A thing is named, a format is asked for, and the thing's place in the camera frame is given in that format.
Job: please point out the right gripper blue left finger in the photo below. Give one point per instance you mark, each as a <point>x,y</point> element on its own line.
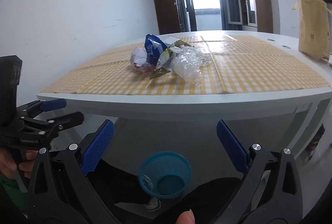
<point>94,145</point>

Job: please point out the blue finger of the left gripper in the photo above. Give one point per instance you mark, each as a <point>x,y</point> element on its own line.
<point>53,105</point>

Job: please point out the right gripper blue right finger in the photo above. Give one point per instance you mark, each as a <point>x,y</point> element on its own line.
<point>235,151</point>

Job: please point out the white pink wrapper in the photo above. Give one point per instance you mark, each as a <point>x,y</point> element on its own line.
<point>139,61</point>

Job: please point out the clear plastic bag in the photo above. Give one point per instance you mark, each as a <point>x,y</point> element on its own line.
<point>187,64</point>

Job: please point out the green foil snack wrapper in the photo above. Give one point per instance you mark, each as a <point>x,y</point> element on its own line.
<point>163,65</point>

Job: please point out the blue snack wrapper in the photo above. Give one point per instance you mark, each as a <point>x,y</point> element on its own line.
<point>154,48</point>

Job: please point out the person's left hand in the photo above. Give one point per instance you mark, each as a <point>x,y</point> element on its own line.
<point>8,166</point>

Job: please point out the person's right hand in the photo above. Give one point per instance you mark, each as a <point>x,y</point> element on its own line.
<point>186,217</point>

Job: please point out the person's black trouser legs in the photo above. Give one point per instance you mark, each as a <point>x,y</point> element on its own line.
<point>113,186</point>

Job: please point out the green sleeve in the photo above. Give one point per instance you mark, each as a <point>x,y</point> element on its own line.
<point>19,198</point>

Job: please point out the blue plastic waste basket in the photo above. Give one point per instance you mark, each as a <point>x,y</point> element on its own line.
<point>165,175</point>

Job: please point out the yellow checkered tablecloth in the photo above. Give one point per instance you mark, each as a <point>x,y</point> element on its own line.
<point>239,64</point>

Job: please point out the brown paper bag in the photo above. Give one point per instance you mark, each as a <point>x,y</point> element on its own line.
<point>314,29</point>

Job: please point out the brown cabinet with glass doors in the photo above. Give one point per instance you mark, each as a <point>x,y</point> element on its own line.
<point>253,15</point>

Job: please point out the dark brown wardrobe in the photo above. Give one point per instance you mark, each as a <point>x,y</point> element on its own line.
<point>168,16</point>

